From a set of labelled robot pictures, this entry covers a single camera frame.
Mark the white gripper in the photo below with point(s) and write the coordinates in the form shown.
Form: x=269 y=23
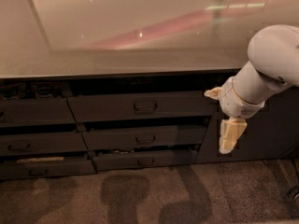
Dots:
x=234 y=99

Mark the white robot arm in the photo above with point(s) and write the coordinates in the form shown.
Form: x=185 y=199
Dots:
x=272 y=67

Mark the dark snack packets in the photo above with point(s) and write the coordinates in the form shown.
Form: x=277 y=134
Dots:
x=29 y=90

